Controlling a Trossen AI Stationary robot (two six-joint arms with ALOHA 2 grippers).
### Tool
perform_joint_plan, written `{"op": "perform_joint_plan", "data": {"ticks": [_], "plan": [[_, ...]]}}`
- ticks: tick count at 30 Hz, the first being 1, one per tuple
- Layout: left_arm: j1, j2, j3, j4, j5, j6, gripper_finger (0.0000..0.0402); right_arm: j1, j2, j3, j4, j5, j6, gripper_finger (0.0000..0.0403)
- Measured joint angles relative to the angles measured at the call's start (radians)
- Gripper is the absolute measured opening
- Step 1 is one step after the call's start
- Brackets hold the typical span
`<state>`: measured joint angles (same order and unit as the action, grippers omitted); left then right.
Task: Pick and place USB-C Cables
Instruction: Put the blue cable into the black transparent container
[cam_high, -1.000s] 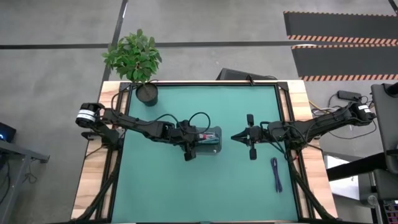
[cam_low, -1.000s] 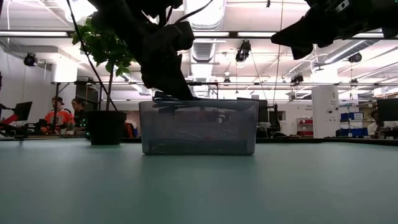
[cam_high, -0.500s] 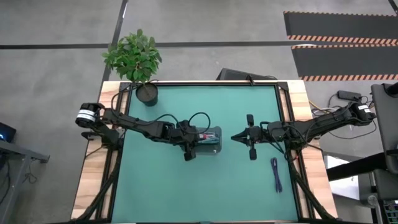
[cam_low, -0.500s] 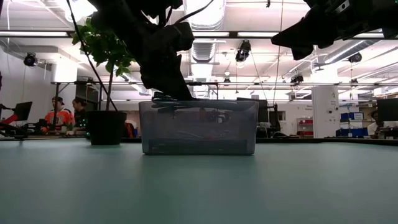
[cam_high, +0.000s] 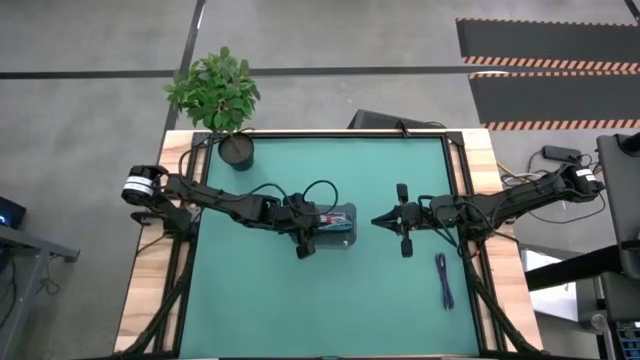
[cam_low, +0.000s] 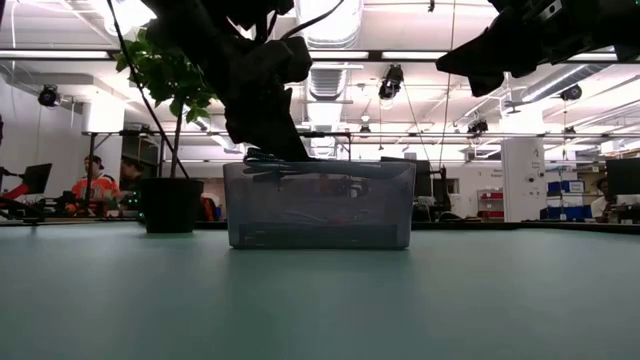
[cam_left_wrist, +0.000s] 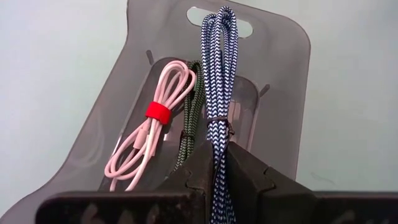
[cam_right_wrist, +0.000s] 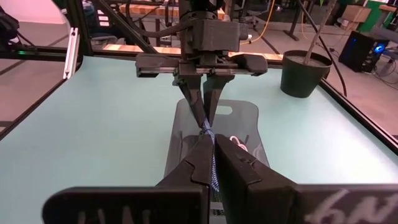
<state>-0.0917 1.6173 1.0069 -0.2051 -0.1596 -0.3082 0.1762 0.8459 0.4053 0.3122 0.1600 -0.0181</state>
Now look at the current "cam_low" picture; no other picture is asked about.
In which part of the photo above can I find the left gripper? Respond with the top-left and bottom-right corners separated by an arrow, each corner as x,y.
214,37 -> 314,162

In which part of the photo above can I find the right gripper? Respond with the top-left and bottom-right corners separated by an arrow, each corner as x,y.
435,0 -> 640,99

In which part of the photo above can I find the teal braided USB-C cable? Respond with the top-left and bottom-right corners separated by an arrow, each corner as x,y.
242,147 -> 326,181

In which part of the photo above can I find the black ceiling spotlight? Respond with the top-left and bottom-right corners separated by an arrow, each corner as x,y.
559,83 -> 584,103
38,84 -> 62,109

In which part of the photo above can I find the translucent grey plastic bin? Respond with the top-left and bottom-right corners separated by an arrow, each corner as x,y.
222,159 -> 417,250

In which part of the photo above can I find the white pillar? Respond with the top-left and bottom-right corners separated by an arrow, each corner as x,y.
500,137 -> 548,224

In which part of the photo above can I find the green plant in black pot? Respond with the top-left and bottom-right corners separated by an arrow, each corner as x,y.
114,27 -> 219,235

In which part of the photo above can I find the red storage bins shelf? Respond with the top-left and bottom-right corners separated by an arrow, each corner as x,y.
476,188 -> 505,222

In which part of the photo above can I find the black desk monitor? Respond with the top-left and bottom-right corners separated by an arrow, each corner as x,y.
379,156 -> 433,199

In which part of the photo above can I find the person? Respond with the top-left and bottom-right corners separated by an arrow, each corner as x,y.
71,154 -> 122,217
589,176 -> 622,224
119,157 -> 147,197

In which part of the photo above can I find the blue storage bins shelf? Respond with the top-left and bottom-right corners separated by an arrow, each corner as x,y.
546,179 -> 601,222

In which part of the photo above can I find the green table mat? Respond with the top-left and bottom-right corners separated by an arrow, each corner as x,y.
0,222 -> 640,360

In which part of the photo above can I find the large black monitor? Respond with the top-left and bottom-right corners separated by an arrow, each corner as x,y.
605,158 -> 640,198

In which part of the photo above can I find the black pipe rack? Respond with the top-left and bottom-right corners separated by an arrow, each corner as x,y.
81,130 -> 167,217

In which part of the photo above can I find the black monitor on stand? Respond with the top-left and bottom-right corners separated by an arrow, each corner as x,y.
19,162 -> 54,197

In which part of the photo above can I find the silver ventilation duct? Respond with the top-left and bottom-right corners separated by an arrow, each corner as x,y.
294,0 -> 365,157

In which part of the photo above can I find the black hanging ceiling camera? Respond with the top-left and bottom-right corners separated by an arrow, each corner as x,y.
377,64 -> 405,101

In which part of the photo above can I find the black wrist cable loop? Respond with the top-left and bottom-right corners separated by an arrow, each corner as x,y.
279,0 -> 346,41

